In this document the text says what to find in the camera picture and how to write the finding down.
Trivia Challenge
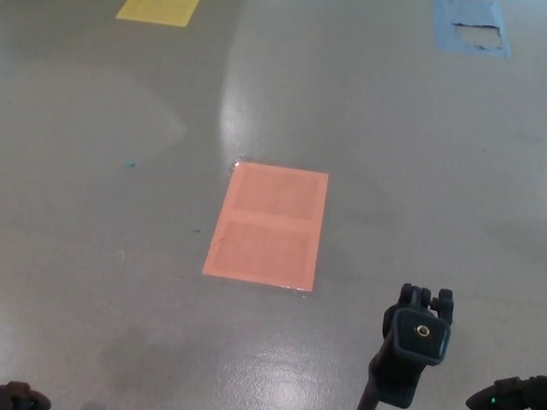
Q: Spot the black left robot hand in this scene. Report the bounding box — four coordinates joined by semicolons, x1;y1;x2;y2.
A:
0;380;54;410

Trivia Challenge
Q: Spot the yellow paper sheet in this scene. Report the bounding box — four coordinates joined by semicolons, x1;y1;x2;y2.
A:
113;0;209;30

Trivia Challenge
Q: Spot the torn blue paper sheet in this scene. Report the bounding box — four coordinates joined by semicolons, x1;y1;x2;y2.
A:
430;0;514;59

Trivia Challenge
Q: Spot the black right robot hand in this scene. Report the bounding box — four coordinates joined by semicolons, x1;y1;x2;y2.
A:
465;371;547;410

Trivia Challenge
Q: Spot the orange paper sheet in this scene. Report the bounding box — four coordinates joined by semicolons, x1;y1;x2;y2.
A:
200;160;330;295

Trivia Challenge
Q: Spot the black phone stand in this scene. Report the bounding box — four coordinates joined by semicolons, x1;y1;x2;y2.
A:
350;280;457;410

